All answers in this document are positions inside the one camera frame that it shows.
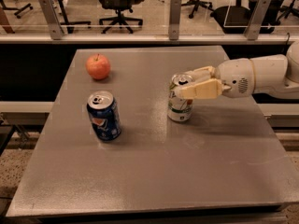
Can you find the middle metal railing bracket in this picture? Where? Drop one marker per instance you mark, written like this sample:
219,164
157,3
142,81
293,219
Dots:
174,19

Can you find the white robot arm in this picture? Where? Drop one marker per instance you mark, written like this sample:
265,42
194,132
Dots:
275,75

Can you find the red apple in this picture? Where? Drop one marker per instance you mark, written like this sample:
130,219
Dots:
98,66

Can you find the blue pepsi can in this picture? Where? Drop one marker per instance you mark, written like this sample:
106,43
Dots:
104,116

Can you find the black office chair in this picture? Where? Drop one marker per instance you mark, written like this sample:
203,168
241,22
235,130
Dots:
119,6

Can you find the black round chair base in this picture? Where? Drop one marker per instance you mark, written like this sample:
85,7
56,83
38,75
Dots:
234,19

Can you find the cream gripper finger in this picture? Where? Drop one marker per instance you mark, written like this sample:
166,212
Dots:
201,74
209,89

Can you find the right metal railing bracket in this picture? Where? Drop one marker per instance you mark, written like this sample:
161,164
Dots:
255,23

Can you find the left metal railing bracket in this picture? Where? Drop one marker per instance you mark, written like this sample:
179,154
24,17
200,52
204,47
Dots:
54,25

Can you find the white green 7up can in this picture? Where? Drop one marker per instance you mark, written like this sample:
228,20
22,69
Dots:
179,110

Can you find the horizontal metal railing bar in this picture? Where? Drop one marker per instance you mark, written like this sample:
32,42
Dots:
150,39

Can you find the metal railing bracket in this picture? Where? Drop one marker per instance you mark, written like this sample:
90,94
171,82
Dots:
255,23
54,25
174,19

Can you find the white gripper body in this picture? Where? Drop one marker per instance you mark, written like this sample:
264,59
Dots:
237,77

